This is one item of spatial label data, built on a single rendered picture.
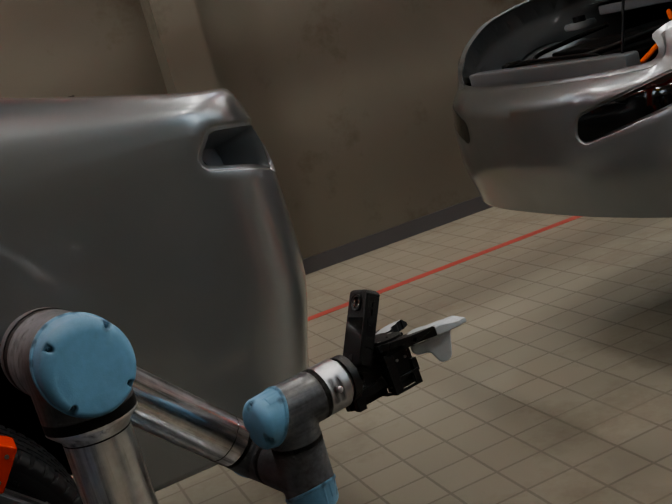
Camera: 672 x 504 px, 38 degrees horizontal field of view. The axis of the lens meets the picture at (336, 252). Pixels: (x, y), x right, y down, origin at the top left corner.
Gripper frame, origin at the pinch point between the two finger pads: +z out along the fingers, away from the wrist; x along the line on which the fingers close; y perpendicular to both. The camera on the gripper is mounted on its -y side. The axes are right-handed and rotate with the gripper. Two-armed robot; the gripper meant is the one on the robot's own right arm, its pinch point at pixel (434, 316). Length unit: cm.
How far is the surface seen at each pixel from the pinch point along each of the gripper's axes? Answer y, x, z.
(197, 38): -132, -475, 247
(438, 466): 99, -183, 117
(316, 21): -124, -479, 350
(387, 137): -24, -484, 382
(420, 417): 94, -225, 145
